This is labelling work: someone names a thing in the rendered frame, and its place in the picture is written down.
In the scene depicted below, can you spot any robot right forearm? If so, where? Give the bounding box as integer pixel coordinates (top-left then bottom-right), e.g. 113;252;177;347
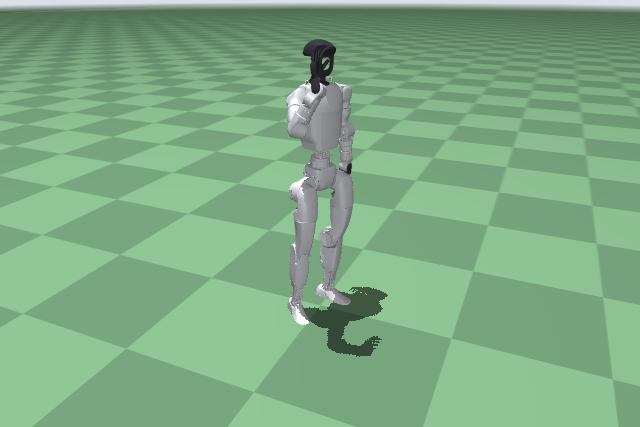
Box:
287;83;327;134

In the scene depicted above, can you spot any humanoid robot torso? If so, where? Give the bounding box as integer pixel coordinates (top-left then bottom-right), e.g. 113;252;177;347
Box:
298;77;343;191

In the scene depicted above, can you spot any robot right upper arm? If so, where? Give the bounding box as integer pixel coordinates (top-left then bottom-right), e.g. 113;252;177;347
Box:
286;88;308;139

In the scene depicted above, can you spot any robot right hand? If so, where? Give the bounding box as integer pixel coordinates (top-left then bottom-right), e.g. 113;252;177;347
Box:
310;44;330;94

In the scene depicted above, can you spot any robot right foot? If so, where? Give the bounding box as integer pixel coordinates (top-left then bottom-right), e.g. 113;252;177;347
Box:
287;297;310;325

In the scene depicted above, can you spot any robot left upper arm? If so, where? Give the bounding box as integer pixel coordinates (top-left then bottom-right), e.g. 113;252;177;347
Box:
339;84;355;139

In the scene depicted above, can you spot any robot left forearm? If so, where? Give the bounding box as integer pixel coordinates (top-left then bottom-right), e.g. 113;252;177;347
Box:
339;135;354;172

